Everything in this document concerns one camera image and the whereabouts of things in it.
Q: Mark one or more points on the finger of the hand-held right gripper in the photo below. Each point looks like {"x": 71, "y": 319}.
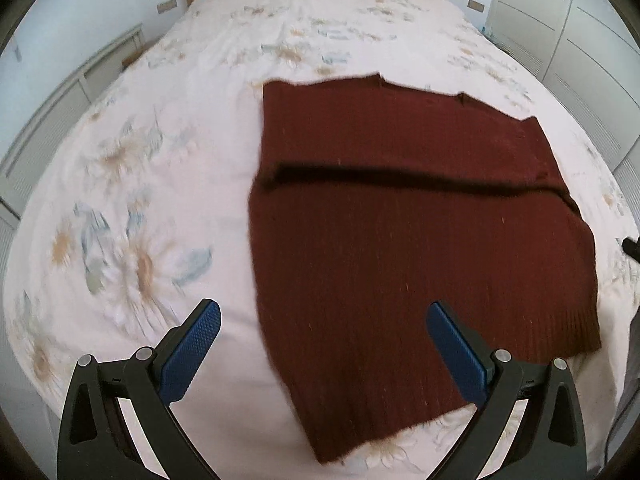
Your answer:
{"x": 631, "y": 246}

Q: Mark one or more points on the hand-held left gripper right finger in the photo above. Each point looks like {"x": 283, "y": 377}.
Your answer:
{"x": 457, "y": 352}

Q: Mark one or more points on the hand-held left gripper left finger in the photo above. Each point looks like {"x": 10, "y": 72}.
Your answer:
{"x": 192, "y": 345}

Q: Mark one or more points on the dark red knitted sweater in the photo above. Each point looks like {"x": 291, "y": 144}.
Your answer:
{"x": 400, "y": 220}

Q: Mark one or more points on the white wardrobe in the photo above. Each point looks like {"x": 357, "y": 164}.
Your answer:
{"x": 575, "y": 35}

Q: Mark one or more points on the beige wall socket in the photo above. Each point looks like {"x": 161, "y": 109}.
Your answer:
{"x": 475, "y": 5}
{"x": 167, "y": 6}

